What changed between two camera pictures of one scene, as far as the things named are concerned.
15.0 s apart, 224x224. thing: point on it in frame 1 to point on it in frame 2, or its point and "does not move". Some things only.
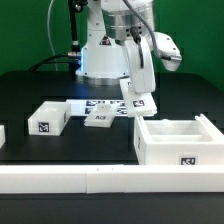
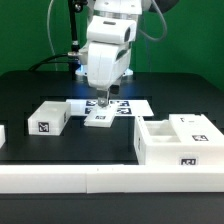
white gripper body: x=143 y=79 to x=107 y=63
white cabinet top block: x=50 y=118 does not move
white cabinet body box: x=178 y=142 does not move
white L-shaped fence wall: x=111 y=178 does not move
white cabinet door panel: x=101 y=115 does not move
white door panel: x=137 y=104 to x=195 y=129
